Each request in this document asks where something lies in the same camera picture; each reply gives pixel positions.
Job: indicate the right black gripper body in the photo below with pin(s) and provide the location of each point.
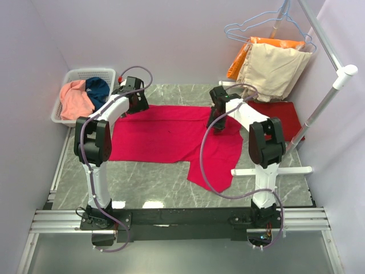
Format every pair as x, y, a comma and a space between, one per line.
220, 124

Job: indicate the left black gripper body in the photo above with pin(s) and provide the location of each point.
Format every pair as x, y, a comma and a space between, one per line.
142, 104

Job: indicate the pink red t shirt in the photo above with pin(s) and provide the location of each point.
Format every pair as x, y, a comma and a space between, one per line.
171, 134

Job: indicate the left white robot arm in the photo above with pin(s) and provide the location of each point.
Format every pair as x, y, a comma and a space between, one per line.
93, 146

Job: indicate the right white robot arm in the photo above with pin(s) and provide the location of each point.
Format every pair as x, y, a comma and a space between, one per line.
266, 149

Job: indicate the white plastic laundry basket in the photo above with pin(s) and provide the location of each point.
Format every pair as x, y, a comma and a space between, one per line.
107, 74

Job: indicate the dark blue t shirt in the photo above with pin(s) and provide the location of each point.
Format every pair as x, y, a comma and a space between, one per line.
98, 91

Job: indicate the beige hanging garment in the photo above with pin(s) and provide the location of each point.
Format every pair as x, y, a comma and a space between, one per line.
272, 71

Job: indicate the salmon pink t shirt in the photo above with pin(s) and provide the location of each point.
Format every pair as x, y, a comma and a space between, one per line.
75, 101

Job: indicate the folded dark red t shirt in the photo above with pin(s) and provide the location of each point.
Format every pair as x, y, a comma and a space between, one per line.
285, 111

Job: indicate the metal clothes rack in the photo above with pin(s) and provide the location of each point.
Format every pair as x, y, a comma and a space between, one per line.
334, 144

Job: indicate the black base beam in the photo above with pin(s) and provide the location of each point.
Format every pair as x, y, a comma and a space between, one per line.
182, 223

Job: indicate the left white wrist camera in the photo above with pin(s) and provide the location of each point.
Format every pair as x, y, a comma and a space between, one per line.
121, 81

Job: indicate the blue wire hanger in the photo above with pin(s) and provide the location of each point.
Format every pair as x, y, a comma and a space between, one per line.
272, 24

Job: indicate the aluminium rail frame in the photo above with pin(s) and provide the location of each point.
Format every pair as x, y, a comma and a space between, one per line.
66, 221

